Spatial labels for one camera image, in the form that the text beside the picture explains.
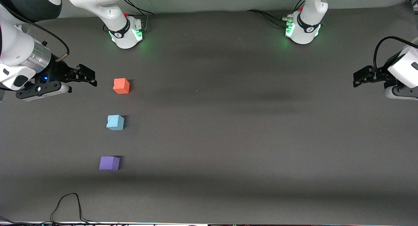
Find purple foam block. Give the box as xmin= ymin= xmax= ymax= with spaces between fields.
xmin=99 ymin=156 xmax=121 ymax=171

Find black right base cables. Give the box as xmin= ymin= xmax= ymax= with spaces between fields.
xmin=121 ymin=0 xmax=155 ymax=33

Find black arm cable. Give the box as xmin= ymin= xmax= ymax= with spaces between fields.
xmin=373 ymin=36 xmax=418 ymax=71
xmin=0 ymin=1 xmax=70 ymax=63

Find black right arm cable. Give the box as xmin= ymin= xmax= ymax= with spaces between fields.
xmin=0 ymin=1 xmax=70 ymax=63

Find light blue foam block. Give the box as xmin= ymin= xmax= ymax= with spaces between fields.
xmin=106 ymin=115 xmax=125 ymax=131

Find orange foam block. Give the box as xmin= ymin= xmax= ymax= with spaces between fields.
xmin=113 ymin=78 xmax=130 ymax=94

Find thin black looped cable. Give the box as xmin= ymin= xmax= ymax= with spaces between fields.
xmin=0 ymin=193 xmax=100 ymax=226

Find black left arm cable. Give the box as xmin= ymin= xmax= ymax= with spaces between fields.
xmin=373 ymin=36 xmax=418 ymax=71

